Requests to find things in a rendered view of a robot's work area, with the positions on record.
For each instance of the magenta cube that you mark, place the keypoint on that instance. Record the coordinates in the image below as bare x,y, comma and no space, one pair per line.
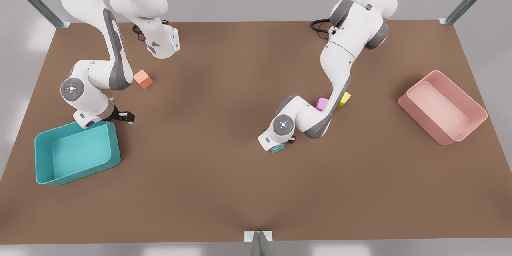
321,104

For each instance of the orange cube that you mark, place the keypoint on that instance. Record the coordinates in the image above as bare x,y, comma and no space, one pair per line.
143,78

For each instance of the small teal blue cube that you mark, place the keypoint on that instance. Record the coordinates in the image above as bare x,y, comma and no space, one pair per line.
277,148

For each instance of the teal plastic tray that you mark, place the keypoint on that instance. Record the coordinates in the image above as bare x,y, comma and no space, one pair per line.
76,154

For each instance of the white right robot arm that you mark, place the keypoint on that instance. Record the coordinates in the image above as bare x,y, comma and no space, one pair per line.
120,64

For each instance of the yellow cube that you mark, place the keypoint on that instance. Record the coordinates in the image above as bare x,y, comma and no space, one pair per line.
344,99

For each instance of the pink plastic tray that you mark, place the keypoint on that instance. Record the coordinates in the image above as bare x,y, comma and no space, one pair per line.
442,108

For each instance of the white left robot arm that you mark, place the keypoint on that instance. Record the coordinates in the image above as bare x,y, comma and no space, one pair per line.
344,48

